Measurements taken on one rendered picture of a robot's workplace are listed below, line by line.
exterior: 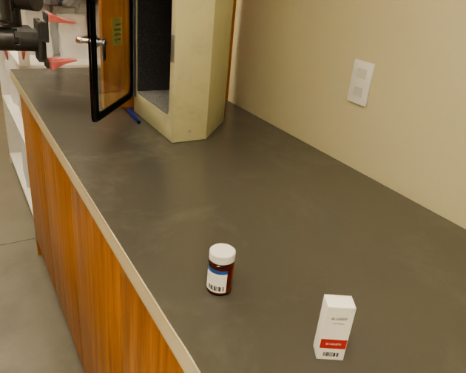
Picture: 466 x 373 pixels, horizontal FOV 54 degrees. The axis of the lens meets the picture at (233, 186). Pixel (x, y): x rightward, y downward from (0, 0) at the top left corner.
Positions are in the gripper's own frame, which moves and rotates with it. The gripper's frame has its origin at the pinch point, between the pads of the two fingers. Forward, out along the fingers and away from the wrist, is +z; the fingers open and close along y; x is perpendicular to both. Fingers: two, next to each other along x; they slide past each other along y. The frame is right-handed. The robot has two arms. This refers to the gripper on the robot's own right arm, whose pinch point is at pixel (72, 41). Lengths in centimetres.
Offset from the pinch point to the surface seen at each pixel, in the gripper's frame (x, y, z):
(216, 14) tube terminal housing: -16.0, 10.9, 34.1
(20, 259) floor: 81, -120, -11
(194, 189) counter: -47, -24, 16
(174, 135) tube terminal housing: -17.5, -22.3, 23.3
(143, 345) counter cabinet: -68, -46, -3
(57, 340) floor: 18, -119, -6
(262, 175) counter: -45, -24, 36
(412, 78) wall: -58, 4, 66
